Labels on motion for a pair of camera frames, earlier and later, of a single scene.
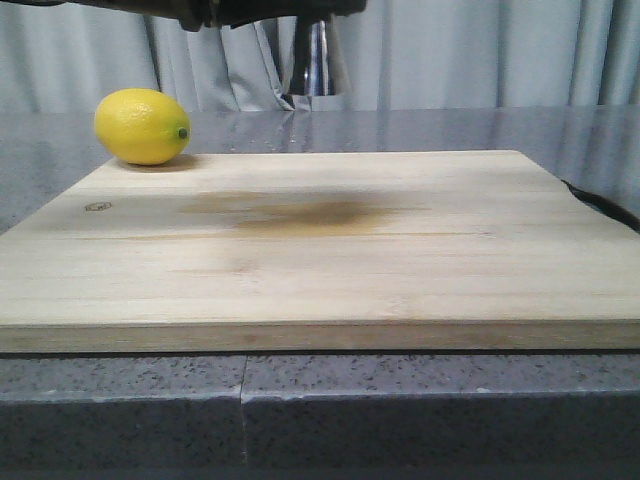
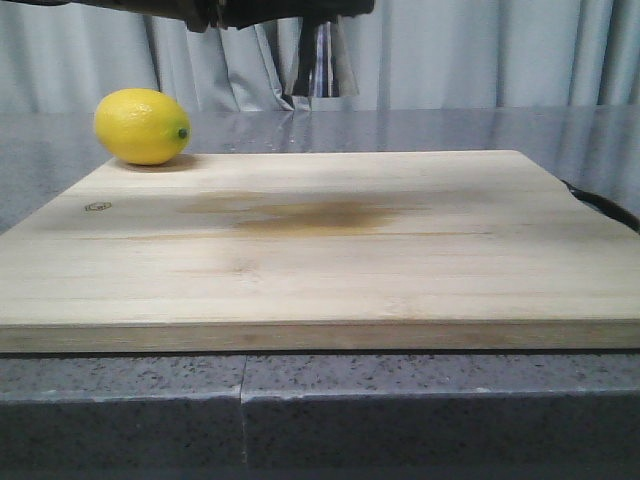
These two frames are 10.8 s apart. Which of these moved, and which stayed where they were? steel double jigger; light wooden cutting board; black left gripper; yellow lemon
Moved: steel double jigger
Stayed: yellow lemon; black left gripper; light wooden cutting board
